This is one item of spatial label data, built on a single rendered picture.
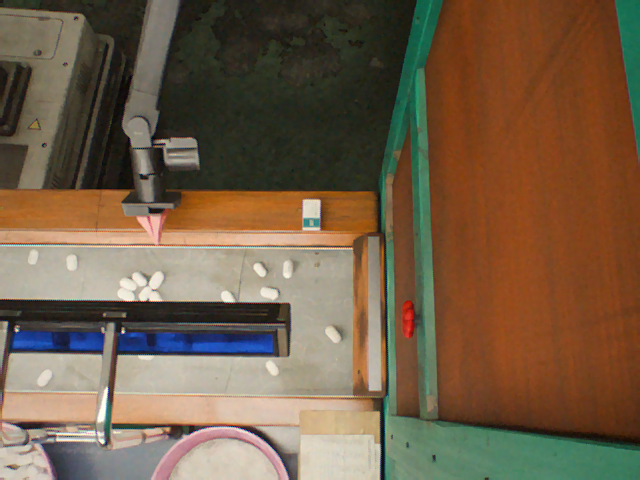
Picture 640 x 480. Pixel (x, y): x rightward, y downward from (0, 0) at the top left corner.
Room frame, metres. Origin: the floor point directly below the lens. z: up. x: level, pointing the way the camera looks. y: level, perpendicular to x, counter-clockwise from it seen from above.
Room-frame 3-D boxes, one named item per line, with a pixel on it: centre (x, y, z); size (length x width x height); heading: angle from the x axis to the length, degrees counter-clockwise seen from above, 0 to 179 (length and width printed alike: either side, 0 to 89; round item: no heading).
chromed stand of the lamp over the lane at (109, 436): (0.05, 0.37, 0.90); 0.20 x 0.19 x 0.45; 87
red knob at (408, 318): (0.09, -0.10, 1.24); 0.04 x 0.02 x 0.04; 177
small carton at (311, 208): (0.38, 0.02, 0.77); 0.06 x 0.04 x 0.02; 177
